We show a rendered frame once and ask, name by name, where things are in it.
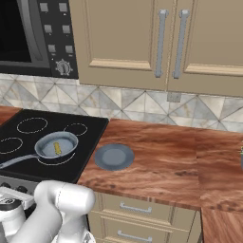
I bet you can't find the beige cupboard door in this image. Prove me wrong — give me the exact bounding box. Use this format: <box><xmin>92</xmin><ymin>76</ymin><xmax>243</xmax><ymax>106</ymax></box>
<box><xmin>68</xmin><ymin>0</ymin><xmax>175</xmax><ymax>93</ymax></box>
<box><xmin>166</xmin><ymin>0</ymin><xmax>243</xmax><ymax>98</ymax></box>

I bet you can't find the beige cabinet panel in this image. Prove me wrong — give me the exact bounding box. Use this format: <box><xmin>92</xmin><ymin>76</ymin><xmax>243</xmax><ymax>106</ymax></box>
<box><xmin>170</xmin><ymin>206</ymin><xmax>202</xmax><ymax>243</ymax></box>

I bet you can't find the black microwave oven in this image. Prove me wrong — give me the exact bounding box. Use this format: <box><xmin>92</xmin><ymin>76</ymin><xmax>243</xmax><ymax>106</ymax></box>
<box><xmin>0</xmin><ymin>0</ymin><xmax>80</xmax><ymax>80</ymax></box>

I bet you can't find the grey round plate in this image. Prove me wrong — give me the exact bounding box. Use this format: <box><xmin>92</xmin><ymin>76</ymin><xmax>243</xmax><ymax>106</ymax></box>
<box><xmin>93</xmin><ymin>143</ymin><xmax>136</xmax><ymax>172</ymax></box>

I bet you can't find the grey cupboard handle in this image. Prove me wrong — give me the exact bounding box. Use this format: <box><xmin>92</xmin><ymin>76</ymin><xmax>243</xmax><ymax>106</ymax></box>
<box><xmin>172</xmin><ymin>9</ymin><xmax>191</xmax><ymax>80</ymax></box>
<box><xmin>154</xmin><ymin>9</ymin><xmax>170</xmax><ymax>79</ymax></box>

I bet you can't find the grey wall outlet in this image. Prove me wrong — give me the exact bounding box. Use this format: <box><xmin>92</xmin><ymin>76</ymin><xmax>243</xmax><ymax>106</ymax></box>
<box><xmin>166</xmin><ymin>91</ymin><xmax>182</xmax><ymax>103</ymax></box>

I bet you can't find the black stove knob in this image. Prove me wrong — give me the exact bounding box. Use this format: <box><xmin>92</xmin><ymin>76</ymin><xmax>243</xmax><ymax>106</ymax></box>
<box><xmin>0</xmin><ymin>181</ymin><xmax>12</xmax><ymax>192</ymax></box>
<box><xmin>16</xmin><ymin>185</ymin><xmax>28</xmax><ymax>195</ymax></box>

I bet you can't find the beige drawer front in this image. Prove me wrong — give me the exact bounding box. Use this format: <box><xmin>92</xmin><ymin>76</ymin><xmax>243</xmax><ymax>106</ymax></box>
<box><xmin>102</xmin><ymin>215</ymin><xmax>173</xmax><ymax>243</ymax></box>
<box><xmin>100</xmin><ymin>193</ymin><xmax>175</xmax><ymax>223</ymax></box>

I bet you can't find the grey frying pan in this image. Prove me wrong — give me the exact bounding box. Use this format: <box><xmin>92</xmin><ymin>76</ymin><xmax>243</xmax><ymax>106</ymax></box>
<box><xmin>0</xmin><ymin>130</ymin><xmax>80</xmax><ymax>170</ymax></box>

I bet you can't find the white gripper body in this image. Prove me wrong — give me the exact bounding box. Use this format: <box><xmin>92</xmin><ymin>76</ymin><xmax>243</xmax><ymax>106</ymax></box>
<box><xmin>0</xmin><ymin>185</ymin><xmax>35</xmax><ymax>210</ymax></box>

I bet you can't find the grey microwave door handle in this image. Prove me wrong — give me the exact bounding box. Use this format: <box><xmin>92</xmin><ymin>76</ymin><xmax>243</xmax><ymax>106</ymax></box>
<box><xmin>18</xmin><ymin>0</ymin><xmax>45</xmax><ymax>63</ymax></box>

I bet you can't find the black hob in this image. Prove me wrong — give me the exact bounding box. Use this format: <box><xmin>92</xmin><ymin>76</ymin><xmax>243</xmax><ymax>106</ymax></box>
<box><xmin>0</xmin><ymin>108</ymin><xmax>110</xmax><ymax>185</ymax></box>

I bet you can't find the yellow butter stick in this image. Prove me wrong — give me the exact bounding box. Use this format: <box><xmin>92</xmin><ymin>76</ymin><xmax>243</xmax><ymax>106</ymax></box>
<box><xmin>52</xmin><ymin>141</ymin><xmax>62</xmax><ymax>157</ymax></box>

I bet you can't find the grey drawer handle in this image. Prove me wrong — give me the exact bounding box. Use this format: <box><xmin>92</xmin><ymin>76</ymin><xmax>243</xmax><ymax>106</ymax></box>
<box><xmin>116</xmin><ymin>230</ymin><xmax>154</xmax><ymax>243</ymax></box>
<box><xmin>119</xmin><ymin>201</ymin><xmax>153</xmax><ymax>215</ymax></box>

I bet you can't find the grey microwave knob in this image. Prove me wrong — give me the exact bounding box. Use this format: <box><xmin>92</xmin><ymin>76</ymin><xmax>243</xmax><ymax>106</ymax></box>
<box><xmin>55</xmin><ymin>59</ymin><xmax>74</xmax><ymax>77</ymax></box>

